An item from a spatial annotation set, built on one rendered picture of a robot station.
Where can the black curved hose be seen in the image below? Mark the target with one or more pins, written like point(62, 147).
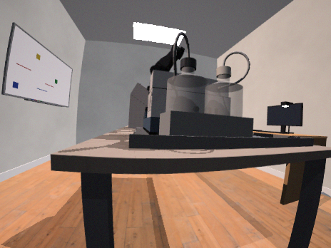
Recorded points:
point(175, 49)

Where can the grey bottle with black cap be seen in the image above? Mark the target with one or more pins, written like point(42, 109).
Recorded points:
point(187, 92)

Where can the translucent grey bottle with cap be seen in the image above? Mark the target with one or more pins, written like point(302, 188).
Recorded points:
point(225, 97)

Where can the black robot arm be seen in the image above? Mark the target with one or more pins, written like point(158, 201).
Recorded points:
point(163, 63)

